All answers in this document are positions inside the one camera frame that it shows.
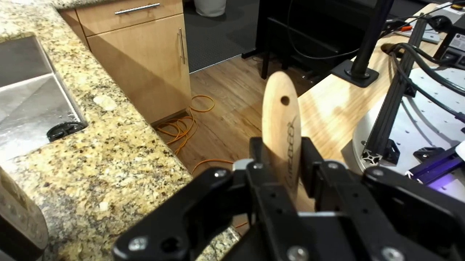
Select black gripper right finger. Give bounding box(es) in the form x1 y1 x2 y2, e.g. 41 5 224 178
295 136 465 261

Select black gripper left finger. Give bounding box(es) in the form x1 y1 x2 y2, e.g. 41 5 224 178
112 136 311 261

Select wooden spoon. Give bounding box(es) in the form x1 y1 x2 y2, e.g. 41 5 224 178
260 69 314 214

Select short aluminium extrusion bar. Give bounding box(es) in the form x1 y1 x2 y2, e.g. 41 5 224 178
408 153 465 185

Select light wooden table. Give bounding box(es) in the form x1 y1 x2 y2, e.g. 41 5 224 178
297 1 465 168

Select black pole stand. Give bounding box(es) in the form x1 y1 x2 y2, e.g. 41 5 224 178
331 0 397 88

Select black sink strainer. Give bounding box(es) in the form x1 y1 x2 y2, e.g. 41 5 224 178
47 120 89 143

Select wooden base cabinet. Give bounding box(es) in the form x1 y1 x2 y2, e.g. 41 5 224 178
57 0 193 124

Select black power box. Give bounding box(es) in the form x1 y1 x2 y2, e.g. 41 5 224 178
435 27 465 69

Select stainless steel pressure cooker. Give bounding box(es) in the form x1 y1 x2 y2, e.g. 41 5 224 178
0 165 49 261

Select white bin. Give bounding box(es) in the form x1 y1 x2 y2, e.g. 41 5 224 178
193 0 228 18

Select stainless steel sink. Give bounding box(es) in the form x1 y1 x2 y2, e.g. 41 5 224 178
0 33 89 163

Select orange floor cable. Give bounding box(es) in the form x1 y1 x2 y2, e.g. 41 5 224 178
154 92 237 175

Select black aluminium extrusion post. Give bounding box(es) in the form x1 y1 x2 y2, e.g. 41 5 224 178
362 13 427 165

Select black table cables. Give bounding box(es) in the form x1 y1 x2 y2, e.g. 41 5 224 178
387 13 465 121

